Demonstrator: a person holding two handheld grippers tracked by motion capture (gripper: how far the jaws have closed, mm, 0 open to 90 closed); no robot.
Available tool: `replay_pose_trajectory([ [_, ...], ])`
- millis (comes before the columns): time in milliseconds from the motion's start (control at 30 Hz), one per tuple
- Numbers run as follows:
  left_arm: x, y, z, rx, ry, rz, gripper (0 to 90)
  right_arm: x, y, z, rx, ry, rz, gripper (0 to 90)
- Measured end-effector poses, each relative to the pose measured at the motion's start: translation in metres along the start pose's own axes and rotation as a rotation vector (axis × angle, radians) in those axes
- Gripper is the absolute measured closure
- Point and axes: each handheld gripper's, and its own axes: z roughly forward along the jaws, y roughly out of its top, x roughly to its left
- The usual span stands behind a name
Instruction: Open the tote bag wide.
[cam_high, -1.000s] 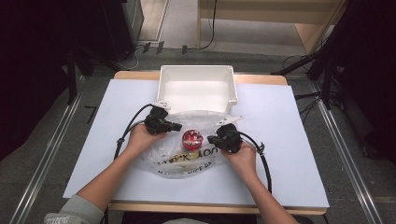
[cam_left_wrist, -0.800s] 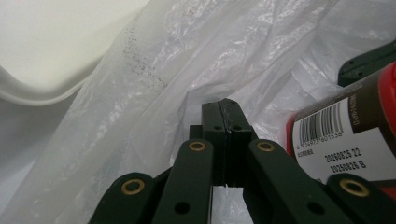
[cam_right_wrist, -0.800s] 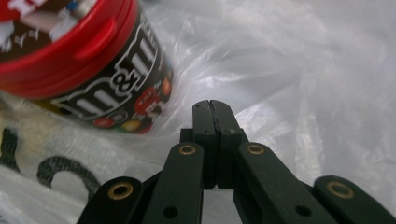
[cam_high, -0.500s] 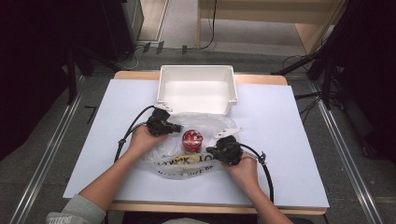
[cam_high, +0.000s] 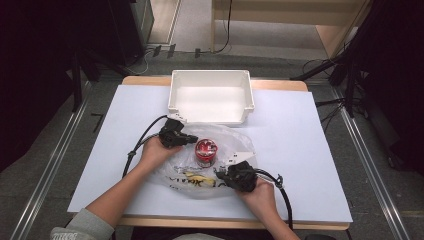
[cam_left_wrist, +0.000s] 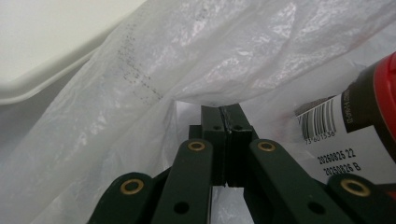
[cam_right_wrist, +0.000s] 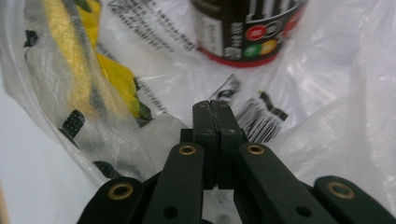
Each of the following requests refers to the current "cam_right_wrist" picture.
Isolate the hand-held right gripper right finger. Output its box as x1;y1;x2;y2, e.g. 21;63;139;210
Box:
210;99;245;190

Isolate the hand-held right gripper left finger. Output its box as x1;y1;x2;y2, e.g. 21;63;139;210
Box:
191;100;219;190

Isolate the white smiley plastic bag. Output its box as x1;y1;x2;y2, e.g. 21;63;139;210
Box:
0;0;396;224

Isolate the black can with red rim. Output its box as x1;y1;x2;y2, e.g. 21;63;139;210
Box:
190;0;310;68

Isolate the white table mat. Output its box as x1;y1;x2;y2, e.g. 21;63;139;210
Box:
0;83;97;224

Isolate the wooden table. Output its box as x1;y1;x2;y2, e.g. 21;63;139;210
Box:
0;181;9;224

